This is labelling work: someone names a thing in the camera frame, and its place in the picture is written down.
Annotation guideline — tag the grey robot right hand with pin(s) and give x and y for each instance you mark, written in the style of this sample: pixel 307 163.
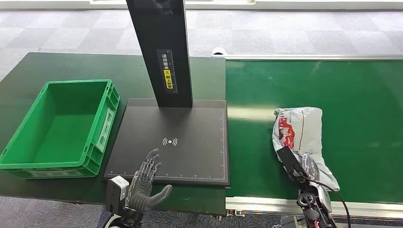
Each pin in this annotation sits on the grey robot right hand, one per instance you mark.
pixel 310 166

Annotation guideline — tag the green plastic crate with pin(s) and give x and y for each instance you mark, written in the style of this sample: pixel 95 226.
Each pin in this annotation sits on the green plastic crate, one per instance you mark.
pixel 59 126

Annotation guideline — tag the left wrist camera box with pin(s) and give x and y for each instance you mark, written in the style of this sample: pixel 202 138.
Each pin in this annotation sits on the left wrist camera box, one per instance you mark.
pixel 116 192

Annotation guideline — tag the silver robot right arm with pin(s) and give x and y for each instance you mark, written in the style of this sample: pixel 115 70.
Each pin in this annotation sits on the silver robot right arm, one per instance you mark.
pixel 313 207

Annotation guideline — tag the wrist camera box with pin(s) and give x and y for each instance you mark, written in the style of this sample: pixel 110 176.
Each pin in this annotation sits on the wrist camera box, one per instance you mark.
pixel 116 192
pixel 288 159

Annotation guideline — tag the black weighing device with column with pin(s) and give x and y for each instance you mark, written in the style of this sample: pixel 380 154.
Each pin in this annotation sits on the black weighing device with column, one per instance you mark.
pixel 189 151

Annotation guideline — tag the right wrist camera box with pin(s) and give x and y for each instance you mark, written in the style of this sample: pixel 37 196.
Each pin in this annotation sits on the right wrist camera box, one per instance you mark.
pixel 288 159

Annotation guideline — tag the black yellow column label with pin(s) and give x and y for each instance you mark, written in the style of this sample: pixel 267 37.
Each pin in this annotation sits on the black yellow column label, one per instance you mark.
pixel 167 72

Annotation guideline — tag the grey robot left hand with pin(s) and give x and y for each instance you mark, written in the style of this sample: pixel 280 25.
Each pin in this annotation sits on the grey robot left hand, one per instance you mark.
pixel 143 192

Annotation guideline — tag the green conveyor belt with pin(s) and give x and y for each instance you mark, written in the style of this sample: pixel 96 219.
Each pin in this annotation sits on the green conveyor belt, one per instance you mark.
pixel 355 126

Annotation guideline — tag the grey red-printed mailer package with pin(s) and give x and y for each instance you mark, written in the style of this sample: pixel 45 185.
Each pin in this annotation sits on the grey red-printed mailer package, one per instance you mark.
pixel 305 126

